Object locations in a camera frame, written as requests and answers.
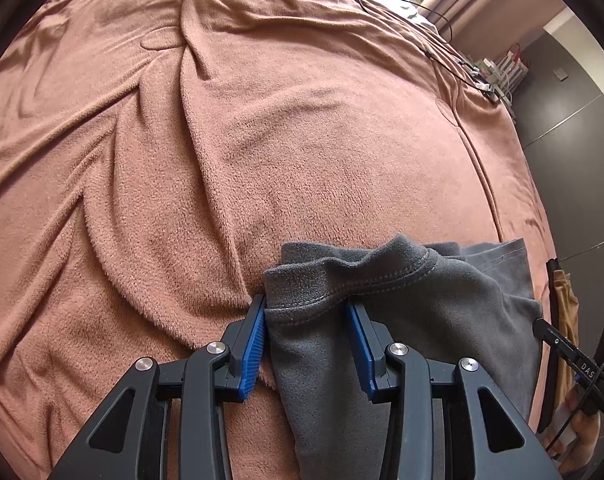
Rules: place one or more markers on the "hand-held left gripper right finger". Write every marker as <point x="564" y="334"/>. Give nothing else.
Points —
<point x="364" y="355"/>

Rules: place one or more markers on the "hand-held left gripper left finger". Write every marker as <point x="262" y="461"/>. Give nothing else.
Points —
<point x="249" y="355"/>

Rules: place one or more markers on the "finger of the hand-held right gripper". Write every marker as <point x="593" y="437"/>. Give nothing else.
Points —
<point x="549" y="335"/>

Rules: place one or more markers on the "grey t-shirt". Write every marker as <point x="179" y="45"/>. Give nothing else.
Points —
<point x="407" y="280"/>

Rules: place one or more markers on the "person's right hand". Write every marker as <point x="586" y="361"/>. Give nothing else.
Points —
<point x="582" y="435"/>

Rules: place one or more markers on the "tan cloth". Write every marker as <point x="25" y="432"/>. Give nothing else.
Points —
<point x="567" y="310"/>

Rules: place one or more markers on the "brown blanket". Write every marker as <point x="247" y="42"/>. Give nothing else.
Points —
<point x="231" y="135"/>

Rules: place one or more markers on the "white rack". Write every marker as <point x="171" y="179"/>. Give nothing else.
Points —
<point x="507" y="67"/>

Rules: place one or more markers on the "grey wall switch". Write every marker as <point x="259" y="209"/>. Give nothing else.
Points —
<point x="562" y="73"/>

